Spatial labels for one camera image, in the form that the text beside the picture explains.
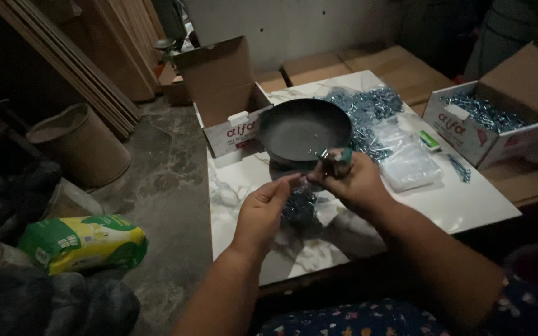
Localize person's left hand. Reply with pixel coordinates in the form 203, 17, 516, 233
230, 173, 303, 260

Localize person's right hand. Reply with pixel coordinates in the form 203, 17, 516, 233
307, 148, 393, 220

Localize clear bag of screws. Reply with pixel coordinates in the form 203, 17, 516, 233
280, 180, 320, 231

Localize black round weighing pan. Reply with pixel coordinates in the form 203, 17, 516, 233
257, 98, 354, 164

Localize heap of loose silver screws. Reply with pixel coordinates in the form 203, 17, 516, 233
318, 86, 405, 163

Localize white marble tile slab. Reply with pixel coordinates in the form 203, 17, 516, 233
206, 70, 523, 287

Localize stack of clear plastic bags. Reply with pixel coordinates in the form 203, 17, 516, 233
373, 114, 445, 193

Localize small green white box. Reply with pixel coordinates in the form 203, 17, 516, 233
418, 130, 441, 152

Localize brown cardboard boxes row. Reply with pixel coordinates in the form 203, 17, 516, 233
254, 45, 454, 117

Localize empty open white carton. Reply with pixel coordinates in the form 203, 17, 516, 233
174, 35, 274, 159

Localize small bunch of screws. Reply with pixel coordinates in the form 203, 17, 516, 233
447, 154, 471, 183

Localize white carton full of screws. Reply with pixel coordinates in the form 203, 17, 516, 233
422, 42, 538, 171

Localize person's floral clothing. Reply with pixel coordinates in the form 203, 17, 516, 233
257, 224, 538, 336

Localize small metal stand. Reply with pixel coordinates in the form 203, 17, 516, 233
154, 38, 178, 66

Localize brown cardboard drum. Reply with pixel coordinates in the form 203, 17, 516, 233
26, 103, 132, 189

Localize green yellow sack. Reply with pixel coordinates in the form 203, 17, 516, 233
18, 214, 149, 275

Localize leaning wooden boards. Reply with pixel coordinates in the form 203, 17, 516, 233
0, 0, 167, 141

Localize dark cloth bundle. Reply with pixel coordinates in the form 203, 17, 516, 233
0, 266, 141, 336

